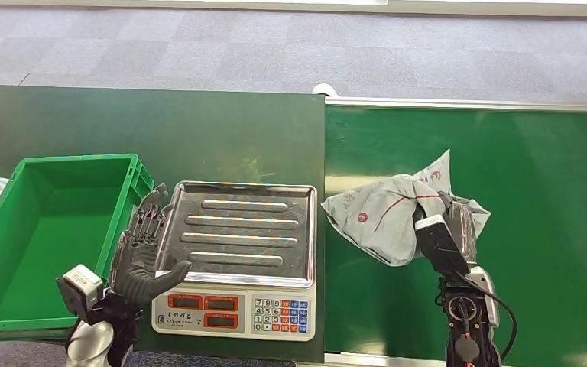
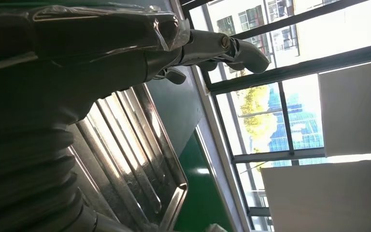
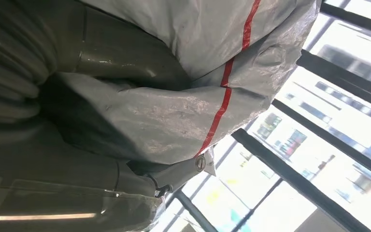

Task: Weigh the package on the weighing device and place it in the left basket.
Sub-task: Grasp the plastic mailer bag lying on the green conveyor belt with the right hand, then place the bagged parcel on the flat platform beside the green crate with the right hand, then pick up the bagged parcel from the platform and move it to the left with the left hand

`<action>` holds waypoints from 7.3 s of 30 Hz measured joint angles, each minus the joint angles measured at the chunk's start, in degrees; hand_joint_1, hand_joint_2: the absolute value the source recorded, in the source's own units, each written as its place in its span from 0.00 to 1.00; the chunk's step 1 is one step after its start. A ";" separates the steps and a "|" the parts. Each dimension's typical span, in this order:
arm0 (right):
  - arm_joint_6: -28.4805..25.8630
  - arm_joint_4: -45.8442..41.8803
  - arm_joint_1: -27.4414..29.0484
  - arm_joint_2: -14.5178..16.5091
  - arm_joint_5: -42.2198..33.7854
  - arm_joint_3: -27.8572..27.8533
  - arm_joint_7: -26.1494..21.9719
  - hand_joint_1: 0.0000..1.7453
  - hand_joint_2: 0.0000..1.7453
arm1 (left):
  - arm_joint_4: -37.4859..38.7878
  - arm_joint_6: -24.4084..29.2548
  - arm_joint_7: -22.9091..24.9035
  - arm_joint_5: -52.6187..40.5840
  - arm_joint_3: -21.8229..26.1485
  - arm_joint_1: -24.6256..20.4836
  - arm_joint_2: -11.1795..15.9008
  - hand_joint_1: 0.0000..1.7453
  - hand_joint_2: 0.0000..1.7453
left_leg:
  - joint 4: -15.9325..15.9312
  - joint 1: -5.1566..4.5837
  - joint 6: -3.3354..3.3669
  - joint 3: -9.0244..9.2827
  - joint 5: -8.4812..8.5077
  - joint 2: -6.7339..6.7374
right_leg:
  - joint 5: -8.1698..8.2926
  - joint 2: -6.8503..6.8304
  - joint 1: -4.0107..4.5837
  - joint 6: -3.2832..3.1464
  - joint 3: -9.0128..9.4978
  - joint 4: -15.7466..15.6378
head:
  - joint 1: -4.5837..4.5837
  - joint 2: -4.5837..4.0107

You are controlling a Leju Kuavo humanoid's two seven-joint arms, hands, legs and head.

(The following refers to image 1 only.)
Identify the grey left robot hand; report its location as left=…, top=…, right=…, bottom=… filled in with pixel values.
left=109, top=183, right=192, bottom=305

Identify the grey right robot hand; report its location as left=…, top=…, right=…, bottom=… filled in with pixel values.
left=412, top=192, right=478, bottom=265

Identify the grey plastic mailer package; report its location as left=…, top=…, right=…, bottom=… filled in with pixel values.
left=320, top=148, right=492, bottom=268

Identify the green plastic basket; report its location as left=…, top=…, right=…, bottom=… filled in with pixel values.
left=0, top=153, right=156, bottom=342

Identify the electronic scale with steel tray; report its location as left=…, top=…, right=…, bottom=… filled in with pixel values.
left=149, top=180, right=319, bottom=343

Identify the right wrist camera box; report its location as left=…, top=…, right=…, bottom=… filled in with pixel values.
left=414, top=213, right=471, bottom=278

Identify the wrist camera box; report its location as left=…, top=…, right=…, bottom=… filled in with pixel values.
left=56, top=264, right=105, bottom=323
left=414, top=213, right=471, bottom=278

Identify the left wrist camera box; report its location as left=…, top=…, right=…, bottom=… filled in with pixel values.
left=56, top=264, right=105, bottom=323

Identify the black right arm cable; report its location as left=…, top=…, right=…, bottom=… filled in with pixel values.
left=452, top=271, right=519, bottom=362

